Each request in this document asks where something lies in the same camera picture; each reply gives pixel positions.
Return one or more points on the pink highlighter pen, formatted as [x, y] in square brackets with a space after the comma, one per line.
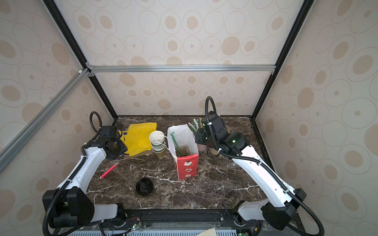
[109, 170]

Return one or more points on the pink straw holder cup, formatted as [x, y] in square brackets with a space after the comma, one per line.
[201, 147]

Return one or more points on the stack of paper cups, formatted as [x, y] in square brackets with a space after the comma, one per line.
[158, 144]

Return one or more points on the red white paper bag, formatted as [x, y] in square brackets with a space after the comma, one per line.
[180, 142]

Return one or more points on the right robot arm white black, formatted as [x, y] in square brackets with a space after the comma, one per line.
[282, 200]

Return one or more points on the pulp cup carrier stack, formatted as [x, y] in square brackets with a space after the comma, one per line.
[212, 153]

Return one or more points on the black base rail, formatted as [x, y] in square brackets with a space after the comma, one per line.
[171, 222]

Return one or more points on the left diagonal aluminium bar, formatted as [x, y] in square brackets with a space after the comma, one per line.
[24, 136]

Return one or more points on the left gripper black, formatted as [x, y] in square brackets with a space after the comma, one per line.
[124, 148]

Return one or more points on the yellow napkin stack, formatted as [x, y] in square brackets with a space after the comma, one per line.
[136, 138]

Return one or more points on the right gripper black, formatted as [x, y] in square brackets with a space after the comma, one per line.
[202, 135]

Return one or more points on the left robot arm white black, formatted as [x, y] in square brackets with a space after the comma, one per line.
[68, 206]

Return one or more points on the horizontal aluminium frame bar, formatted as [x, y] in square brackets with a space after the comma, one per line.
[179, 68]

